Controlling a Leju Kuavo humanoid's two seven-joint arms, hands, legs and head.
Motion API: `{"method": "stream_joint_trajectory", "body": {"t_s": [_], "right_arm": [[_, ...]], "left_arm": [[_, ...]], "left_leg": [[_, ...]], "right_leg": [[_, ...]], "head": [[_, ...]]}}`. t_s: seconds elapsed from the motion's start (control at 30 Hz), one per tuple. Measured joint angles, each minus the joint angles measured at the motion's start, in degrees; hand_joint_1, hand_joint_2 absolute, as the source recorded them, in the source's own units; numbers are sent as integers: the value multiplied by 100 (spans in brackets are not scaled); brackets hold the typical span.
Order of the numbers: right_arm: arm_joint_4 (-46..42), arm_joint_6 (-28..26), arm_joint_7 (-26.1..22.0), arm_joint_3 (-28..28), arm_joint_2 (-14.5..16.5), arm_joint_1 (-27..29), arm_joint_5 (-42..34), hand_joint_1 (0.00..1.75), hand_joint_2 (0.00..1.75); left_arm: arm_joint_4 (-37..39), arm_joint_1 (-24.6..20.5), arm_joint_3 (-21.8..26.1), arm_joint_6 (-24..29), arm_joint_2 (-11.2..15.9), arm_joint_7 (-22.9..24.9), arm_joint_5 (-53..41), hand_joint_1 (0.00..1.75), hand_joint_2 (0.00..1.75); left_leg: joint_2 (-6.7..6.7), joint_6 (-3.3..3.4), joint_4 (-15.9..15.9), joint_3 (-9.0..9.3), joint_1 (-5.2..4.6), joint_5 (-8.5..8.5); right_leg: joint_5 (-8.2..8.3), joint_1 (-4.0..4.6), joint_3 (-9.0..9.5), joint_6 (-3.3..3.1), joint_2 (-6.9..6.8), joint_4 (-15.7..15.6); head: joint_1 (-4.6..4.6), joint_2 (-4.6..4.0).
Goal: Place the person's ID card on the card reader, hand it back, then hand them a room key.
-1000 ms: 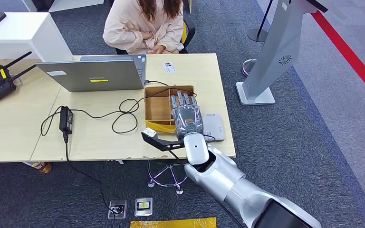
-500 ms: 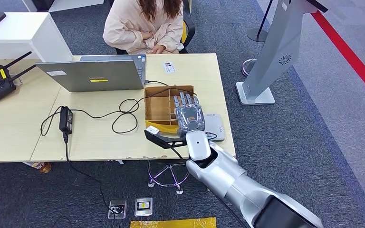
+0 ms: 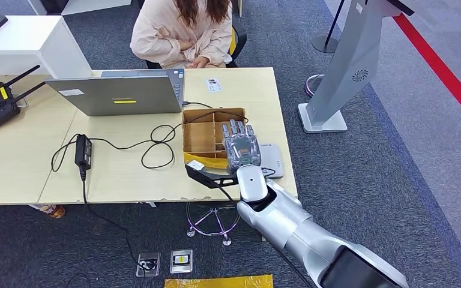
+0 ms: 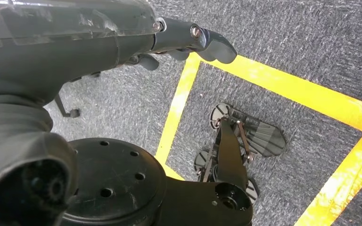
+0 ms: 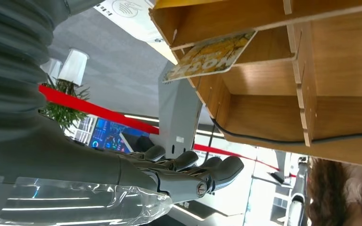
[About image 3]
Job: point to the person's right hand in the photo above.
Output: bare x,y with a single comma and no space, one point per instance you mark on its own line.
186,44

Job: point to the person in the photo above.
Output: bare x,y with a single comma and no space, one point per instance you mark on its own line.
163,43

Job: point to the orange snack bag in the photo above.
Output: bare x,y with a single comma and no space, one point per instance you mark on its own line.
53,212

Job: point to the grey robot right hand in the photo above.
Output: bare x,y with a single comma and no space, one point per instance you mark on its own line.
242,151

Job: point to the grey card reader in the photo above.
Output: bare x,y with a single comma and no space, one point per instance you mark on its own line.
272,159

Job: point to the white ID card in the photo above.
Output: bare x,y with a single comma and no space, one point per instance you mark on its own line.
213,86

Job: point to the grey laptop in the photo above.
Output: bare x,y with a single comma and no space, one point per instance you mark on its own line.
119,95

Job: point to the person's left hand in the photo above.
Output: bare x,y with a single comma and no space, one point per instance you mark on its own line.
200,62

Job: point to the black power adapter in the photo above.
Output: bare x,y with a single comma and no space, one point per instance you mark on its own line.
83,151

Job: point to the grey kiosk stand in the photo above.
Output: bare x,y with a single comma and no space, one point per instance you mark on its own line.
353,47

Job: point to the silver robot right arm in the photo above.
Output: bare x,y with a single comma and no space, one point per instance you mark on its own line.
286,222

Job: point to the white counter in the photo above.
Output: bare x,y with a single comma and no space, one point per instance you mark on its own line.
35,41

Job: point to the white table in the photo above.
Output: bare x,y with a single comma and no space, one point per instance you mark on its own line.
95,4

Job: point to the open floor socket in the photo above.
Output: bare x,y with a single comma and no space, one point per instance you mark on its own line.
147,264

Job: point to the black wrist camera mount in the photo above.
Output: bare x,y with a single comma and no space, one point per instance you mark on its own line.
206,177

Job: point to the chrome stool base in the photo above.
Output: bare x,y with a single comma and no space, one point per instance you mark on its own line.
210,222

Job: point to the yellow plastic bag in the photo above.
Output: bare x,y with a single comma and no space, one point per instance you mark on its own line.
218,282

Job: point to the black stanchion post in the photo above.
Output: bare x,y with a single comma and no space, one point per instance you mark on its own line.
324,44

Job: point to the wooden divided box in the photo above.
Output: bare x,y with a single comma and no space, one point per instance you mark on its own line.
198,137

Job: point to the floor socket yellow label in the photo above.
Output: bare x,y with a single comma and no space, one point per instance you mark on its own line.
181,261

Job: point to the clear plastic hand cover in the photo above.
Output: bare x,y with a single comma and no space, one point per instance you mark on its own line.
243,153

